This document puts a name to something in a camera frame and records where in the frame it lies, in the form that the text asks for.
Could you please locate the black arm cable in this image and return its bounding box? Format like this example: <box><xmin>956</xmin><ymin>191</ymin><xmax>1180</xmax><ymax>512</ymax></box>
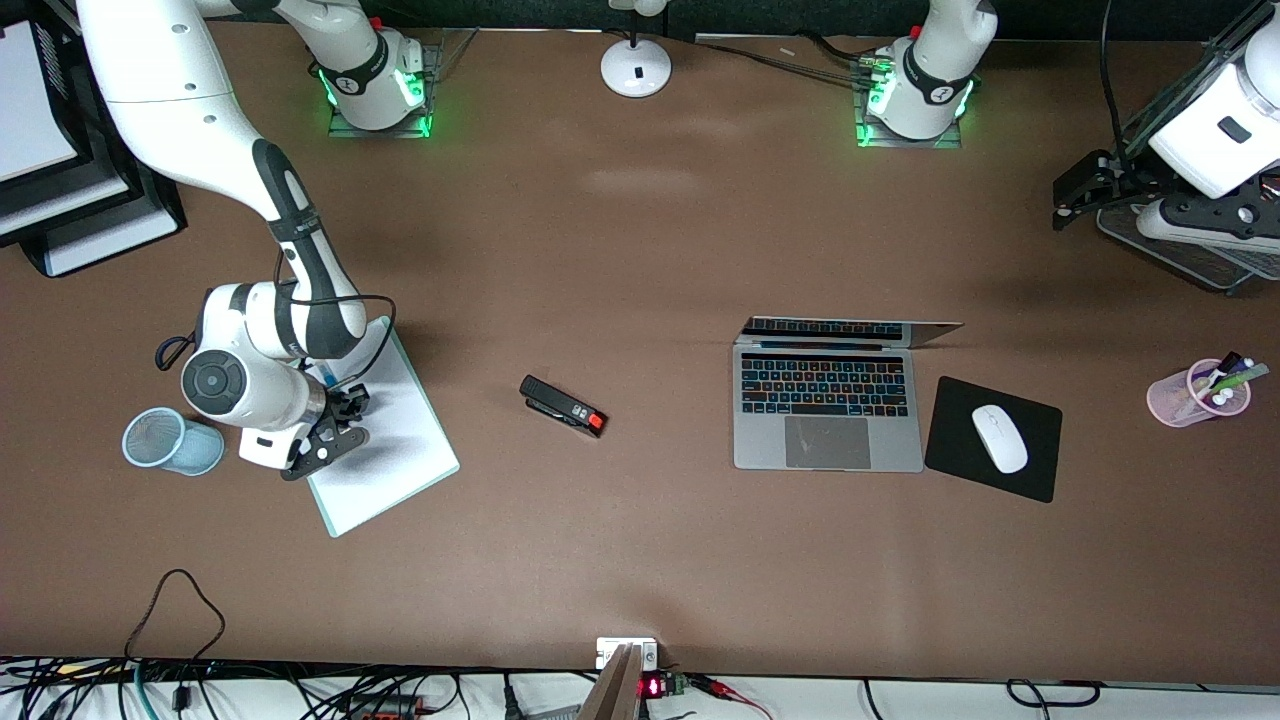
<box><xmin>1099</xmin><ymin>0</ymin><xmax>1137</xmax><ymax>177</ymax></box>
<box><xmin>274</xmin><ymin>245</ymin><xmax>399</xmax><ymax>393</ymax></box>

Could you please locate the grey mesh desk tray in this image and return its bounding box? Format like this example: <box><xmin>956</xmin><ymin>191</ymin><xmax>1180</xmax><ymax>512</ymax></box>
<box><xmin>1097</xmin><ymin>0</ymin><xmax>1280</xmax><ymax>297</ymax></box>

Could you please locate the grey camera post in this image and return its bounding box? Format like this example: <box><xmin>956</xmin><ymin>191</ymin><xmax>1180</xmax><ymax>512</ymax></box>
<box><xmin>578</xmin><ymin>644</ymin><xmax>643</xmax><ymax>720</ymax></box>

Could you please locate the thin black looped cable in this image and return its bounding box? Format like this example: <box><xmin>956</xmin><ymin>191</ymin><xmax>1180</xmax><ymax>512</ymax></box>
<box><xmin>124</xmin><ymin>568</ymin><xmax>227</xmax><ymax>669</ymax></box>

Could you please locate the black mouse pad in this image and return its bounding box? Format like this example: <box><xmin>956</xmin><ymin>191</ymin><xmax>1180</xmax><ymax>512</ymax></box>
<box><xmin>924</xmin><ymin>376</ymin><xmax>1063</xmax><ymax>504</ymax></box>

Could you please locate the black stacked paper tray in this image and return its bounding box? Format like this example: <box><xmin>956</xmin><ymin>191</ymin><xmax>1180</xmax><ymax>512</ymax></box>
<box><xmin>0</xmin><ymin>15</ymin><xmax>189</xmax><ymax>279</ymax></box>

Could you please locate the white paper sheet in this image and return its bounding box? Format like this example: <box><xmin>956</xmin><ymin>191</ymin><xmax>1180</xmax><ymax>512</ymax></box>
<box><xmin>305</xmin><ymin>321</ymin><xmax>456</xmax><ymax>532</ymax></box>

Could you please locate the white paper stack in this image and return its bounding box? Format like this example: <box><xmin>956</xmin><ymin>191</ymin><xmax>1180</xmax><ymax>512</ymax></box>
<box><xmin>0</xmin><ymin>25</ymin><xmax>183</xmax><ymax>278</ymax></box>

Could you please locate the black coiled cable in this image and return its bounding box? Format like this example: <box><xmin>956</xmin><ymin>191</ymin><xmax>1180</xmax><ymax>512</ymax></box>
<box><xmin>1004</xmin><ymin>678</ymin><xmax>1103</xmax><ymax>709</ymax></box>

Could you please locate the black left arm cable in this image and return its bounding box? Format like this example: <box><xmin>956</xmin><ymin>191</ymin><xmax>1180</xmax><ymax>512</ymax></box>
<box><xmin>1099</xmin><ymin>0</ymin><xmax>1137</xmax><ymax>177</ymax></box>

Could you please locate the grey laptop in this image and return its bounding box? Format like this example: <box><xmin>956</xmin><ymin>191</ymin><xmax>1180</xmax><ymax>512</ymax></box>
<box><xmin>733</xmin><ymin>316</ymin><xmax>966</xmax><ymax>473</ymax></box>

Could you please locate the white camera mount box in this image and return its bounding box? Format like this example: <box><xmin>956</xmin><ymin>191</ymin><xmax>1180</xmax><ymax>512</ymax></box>
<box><xmin>596</xmin><ymin>637</ymin><xmax>660</xmax><ymax>672</ymax></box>

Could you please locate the black cable tangle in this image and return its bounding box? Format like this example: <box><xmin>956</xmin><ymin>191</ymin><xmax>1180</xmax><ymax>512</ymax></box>
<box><xmin>0</xmin><ymin>655</ymin><xmax>601</xmax><ymax>720</ymax></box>

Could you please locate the black stapler with red tip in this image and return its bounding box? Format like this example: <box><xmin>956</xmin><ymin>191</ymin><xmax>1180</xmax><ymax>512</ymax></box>
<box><xmin>519</xmin><ymin>375</ymin><xmax>609</xmax><ymax>439</ymax></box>

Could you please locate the white computer mouse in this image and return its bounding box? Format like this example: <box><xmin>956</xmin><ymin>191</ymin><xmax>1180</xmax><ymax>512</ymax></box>
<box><xmin>972</xmin><ymin>404</ymin><xmax>1030</xmax><ymax>475</ymax></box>

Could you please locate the red cable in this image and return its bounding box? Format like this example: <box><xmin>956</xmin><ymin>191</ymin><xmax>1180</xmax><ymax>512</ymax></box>
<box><xmin>688</xmin><ymin>674</ymin><xmax>773</xmax><ymax>720</ymax></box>

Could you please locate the pink translucent pen cup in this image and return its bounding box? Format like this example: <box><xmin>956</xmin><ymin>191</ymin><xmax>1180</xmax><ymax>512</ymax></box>
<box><xmin>1147</xmin><ymin>358</ymin><xmax>1253</xmax><ymax>429</ymax></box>

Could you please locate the teal clipboard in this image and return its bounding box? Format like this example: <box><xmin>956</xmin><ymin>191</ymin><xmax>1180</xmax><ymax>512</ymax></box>
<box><xmin>300</xmin><ymin>315</ymin><xmax>461</xmax><ymax>539</ymax></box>

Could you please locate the black capped marker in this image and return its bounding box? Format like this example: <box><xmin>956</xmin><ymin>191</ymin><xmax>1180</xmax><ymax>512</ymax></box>
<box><xmin>1200</xmin><ymin>351</ymin><xmax>1244</xmax><ymax>393</ymax></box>

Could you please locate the white round lamp base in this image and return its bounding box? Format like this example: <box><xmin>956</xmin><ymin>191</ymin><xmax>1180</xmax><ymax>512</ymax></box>
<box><xmin>600</xmin><ymin>0</ymin><xmax>673</xmax><ymax>99</ymax></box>

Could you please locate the light blue mesh cup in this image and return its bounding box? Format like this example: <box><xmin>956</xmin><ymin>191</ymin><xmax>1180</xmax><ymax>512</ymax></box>
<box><xmin>122</xmin><ymin>406</ymin><xmax>226</xmax><ymax>477</ymax></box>

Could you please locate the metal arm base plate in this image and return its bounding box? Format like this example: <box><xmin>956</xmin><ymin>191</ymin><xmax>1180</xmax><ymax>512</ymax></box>
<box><xmin>327</xmin><ymin>42</ymin><xmax>434</xmax><ymax>139</ymax></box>
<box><xmin>854</xmin><ymin>48</ymin><xmax>964</xmax><ymax>150</ymax></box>

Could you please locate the black cable bundle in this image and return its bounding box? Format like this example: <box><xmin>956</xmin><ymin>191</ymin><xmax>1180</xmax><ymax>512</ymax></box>
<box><xmin>695</xmin><ymin>30</ymin><xmax>893</xmax><ymax>89</ymax></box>

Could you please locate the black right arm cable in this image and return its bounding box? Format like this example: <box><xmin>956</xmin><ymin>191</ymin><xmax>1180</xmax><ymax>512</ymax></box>
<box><xmin>274</xmin><ymin>245</ymin><xmax>399</xmax><ymax>393</ymax></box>

